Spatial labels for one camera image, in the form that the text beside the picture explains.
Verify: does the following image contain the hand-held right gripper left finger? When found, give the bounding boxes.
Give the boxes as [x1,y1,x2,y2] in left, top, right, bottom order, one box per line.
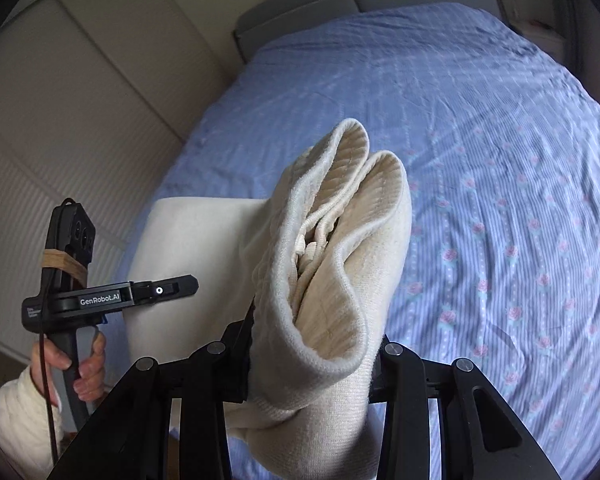
[47,320,256,480]

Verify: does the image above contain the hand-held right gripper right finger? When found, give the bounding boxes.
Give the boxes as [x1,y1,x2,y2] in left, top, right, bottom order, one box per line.
[367,335,556,480]

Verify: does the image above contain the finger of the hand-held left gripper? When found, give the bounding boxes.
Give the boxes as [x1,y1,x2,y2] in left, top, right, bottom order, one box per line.
[132,275,200,306]

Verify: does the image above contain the cream pants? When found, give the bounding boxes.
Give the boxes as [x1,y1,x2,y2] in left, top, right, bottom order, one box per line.
[125,117,413,480]

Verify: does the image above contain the person's left hand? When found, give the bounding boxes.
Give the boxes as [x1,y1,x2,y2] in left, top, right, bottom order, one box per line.
[30,331,107,406]

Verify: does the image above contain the tan rubber band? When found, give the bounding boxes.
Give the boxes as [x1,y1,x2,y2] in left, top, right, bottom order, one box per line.
[41,249,87,275]

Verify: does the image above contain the white wardrobe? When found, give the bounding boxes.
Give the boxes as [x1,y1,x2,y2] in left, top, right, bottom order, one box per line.
[0,0,231,376]

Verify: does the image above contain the blue floral bed sheet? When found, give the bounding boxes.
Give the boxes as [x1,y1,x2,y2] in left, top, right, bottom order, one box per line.
[152,2,600,480]

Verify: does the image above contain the white nightstand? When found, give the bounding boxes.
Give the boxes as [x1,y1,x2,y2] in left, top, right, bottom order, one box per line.
[520,20,566,61]

